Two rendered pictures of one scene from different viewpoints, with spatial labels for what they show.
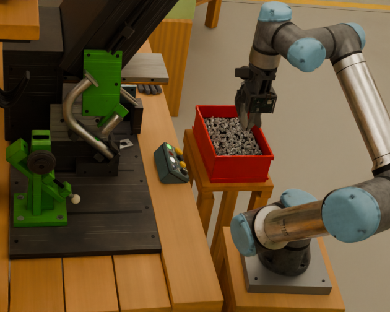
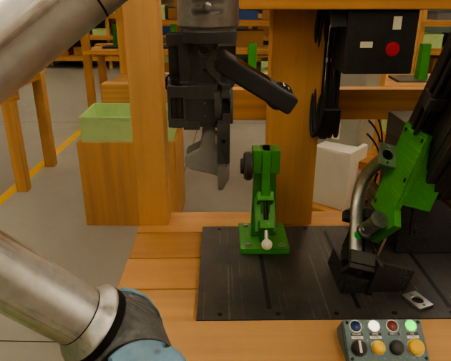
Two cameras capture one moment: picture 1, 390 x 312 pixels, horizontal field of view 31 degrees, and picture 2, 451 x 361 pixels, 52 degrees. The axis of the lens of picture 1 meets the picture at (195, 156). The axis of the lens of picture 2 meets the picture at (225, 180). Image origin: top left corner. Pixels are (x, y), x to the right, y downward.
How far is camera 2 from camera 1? 200 cm
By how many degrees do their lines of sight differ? 89
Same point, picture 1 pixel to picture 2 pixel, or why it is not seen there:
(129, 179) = (336, 301)
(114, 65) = (414, 152)
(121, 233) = (228, 289)
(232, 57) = not seen: outside the picture
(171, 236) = (217, 331)
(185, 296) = not seen: hidden behind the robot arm
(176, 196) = (308, 347)
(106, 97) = (391, 193)
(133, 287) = not seen: hidden behind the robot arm
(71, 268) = (184, 262)
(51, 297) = (149, 251)
